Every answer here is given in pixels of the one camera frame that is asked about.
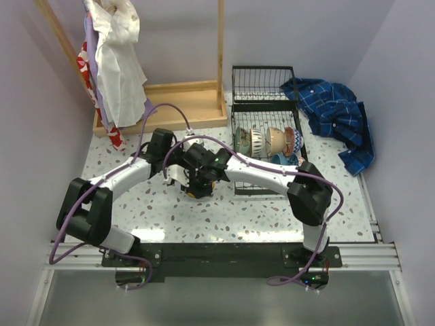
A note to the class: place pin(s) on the lavender hanging garment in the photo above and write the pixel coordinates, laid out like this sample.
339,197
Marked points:
92,38

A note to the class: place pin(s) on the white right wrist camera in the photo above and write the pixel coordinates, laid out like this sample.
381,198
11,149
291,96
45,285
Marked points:
176,173

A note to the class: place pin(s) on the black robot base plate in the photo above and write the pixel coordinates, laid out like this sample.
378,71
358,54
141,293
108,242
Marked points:
223,260

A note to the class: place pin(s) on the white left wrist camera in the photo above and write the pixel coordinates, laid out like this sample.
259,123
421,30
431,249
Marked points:
189,140

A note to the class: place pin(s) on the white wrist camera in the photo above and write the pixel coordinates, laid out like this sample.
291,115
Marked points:
176,173
189,140

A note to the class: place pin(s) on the aluminium rail frame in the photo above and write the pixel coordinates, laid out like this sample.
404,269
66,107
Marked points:
356,256

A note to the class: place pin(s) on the yellow rimmed bowl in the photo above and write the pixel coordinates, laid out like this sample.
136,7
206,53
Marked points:
200,190

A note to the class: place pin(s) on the white black striped bowl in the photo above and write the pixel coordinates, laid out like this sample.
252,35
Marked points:
257,142

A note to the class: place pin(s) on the cream beige bowl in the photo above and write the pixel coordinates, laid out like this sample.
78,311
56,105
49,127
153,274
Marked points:
275,141

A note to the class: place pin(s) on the light green bowl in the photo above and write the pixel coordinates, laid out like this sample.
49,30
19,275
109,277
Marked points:
242,141

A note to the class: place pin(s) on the blue triangle patterned bowl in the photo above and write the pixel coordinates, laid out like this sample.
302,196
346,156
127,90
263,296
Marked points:
295,160

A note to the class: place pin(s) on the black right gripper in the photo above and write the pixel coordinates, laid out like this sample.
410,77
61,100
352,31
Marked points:
192,189

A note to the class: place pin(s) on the black wire dish rack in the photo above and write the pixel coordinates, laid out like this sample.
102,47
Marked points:
264,96

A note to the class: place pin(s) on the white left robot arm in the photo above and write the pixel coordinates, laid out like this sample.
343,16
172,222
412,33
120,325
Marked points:
86,210

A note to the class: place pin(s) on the red blue patterned bowl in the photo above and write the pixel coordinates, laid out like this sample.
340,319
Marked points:
294,141

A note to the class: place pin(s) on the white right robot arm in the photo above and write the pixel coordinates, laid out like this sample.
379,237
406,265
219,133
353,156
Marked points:
309,194

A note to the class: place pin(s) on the blue plaid shirt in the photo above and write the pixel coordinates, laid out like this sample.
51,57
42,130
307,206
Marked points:
334,111

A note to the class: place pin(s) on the teal blue bowl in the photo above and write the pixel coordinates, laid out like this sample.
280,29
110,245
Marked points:
280,159

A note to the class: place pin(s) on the white hanging shirt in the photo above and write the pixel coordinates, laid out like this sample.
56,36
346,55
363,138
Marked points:
120,78

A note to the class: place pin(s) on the red white floral garment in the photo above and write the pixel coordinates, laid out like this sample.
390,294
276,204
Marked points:
83,62

